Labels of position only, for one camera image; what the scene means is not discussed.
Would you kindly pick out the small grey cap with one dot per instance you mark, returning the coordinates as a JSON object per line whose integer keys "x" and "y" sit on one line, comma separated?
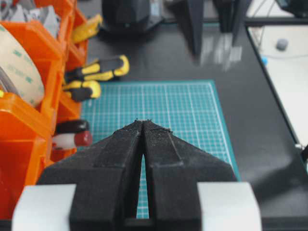
{"x": 282, "y": 44}

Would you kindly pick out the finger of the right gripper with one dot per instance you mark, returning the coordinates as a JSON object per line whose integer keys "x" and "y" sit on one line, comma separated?
{"x": 231, "y": 15}
{"x": 189, "y": 15}

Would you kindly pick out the orange plastic bin rack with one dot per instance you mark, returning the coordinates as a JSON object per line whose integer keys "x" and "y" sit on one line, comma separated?
{"x": 26, "y": 131}

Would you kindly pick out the yellow black screwdriver handle upper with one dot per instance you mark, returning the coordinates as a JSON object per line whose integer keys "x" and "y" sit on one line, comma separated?
{"x": 99, "y": 70}

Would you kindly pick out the grey metal corner brackets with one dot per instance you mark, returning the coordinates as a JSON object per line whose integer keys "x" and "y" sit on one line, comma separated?
{"x": 26, "y": 11}

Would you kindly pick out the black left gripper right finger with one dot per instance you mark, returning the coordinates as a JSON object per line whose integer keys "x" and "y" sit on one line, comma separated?
{"x": 191, "y": 190}

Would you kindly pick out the yellow black screwdriver handle lower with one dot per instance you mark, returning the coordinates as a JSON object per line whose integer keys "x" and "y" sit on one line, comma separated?
{"x": 80, "y": 91}

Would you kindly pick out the yellow utility knife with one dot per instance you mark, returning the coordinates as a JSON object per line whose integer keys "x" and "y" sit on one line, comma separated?
{"x": 88, "y": 29}

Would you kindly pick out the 3M tape roll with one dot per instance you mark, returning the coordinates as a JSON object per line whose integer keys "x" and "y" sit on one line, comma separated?
{"x": 18, "y": 73}

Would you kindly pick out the black aluminium frame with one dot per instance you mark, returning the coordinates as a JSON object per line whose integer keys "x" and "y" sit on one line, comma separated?
{"x": 252, "y": 21}

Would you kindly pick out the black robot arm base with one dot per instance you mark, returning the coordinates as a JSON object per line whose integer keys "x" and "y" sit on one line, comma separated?
{"x": 130, "y": 16}

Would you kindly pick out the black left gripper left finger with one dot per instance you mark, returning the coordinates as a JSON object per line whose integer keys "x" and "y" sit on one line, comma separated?
{"x": 84, "y": 192}

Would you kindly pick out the green cutting mat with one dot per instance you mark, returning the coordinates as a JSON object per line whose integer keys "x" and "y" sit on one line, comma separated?
{"x": 190, "y": 109}

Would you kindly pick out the yellow black screwdriver handle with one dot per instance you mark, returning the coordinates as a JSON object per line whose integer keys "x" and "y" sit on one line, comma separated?
{"x": 99, "y": 70}
{"x": 80, "y": 91}

